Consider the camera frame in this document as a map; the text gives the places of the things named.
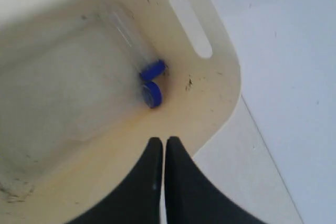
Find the blue-capped clear tube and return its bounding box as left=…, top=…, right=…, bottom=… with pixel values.
left=108, top=6, right=166, bottom=82
left=141, top=81, right=163, bottom=109

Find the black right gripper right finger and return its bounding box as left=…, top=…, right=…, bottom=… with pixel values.
left=164, top=136, right=263, bottom=223

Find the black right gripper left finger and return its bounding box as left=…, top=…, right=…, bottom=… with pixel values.
left=69, top=137, right=163, bottom=223

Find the small cream plastic bin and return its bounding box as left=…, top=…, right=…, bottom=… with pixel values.
left=1, top=0, right=241, bottom=223

